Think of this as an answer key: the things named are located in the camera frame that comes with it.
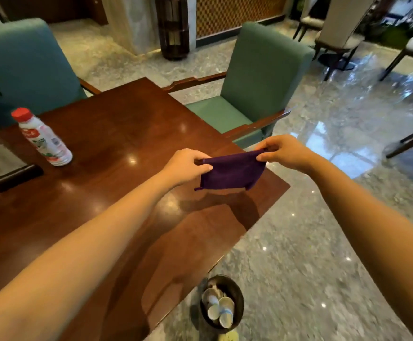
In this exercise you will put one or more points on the person's left hand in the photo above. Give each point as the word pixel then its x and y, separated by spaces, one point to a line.
pixel 185 168

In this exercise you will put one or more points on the person's right hand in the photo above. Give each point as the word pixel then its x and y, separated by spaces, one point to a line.
pixel 288 152

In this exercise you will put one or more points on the purple cleaning cloth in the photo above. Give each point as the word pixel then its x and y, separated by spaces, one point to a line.
pixel 233 172

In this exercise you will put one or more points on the white milk bottle red cap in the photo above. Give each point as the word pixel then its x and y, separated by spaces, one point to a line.
pixel 45 140

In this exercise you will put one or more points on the white paper cup blue band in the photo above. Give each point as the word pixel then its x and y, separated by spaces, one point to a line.
pixel 226 314

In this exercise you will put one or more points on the clear acrylic menu stand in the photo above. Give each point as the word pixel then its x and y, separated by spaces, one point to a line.
pixel 0 163

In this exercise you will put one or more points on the person's right forearm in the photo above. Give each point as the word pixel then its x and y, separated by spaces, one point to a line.
pixel 376 230

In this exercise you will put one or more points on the person's left forearm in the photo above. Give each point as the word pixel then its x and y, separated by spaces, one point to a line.
pixel 78 262

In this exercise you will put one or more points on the black waste bin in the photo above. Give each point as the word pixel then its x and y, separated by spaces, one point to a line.
pixel 236 291

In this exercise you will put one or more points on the person's yellow right shoe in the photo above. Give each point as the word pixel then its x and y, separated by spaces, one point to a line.
pixel 228 336

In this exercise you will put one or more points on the green upholstered wooden armchair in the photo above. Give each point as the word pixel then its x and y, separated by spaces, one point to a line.
pixel 263 74

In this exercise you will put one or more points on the black framed chair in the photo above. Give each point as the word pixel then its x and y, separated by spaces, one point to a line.
pixel 412 138

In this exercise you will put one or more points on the white seat wooden chair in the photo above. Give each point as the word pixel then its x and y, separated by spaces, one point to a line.
pixel 311 21
pixel 341 21

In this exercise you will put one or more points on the dark wooden stand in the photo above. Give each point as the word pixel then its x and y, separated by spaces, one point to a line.
pixel 172 28

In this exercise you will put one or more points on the white framed lattice panel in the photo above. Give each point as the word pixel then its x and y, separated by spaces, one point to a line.
pixel 238 14

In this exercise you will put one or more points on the blue upholstered chair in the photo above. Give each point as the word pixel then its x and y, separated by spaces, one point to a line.
pixel 25 67

